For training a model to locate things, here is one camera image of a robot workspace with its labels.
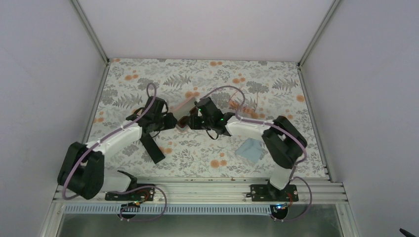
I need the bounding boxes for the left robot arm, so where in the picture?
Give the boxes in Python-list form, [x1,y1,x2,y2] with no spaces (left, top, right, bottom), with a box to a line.
[57,96,177,200]

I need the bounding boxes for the floral table mat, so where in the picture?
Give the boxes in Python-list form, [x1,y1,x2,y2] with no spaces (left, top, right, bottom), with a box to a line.
[89,58,326,179]

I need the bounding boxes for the black glasses case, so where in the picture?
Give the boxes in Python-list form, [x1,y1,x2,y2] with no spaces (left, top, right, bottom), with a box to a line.
[140,134,166,164]

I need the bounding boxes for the brown sunglasses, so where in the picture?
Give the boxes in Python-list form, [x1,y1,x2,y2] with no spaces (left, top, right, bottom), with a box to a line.
[177,107,198,129]

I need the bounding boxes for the pink glasses case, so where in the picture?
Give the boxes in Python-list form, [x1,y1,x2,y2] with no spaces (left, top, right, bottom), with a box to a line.
[171,96,196,133]

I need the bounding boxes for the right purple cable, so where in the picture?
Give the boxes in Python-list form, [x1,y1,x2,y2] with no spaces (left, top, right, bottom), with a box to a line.
[198,85,313,223]

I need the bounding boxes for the clear orange sunglasses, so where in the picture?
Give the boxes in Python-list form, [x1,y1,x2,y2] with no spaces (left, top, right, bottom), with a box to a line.
[228,86,258,118]

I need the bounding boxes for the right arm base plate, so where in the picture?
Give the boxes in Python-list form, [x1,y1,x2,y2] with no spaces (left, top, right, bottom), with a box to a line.
[246,184,299,202]

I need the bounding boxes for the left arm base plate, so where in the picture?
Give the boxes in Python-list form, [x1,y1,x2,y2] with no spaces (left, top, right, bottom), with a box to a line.
[105,183,155,203]

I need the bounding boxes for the aluminium rail base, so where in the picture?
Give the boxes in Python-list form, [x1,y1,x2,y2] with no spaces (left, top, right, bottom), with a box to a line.
[41,178,359,237]

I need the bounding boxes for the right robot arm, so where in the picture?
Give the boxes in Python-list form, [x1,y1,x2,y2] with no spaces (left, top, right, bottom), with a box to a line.
[188,97,307,201]

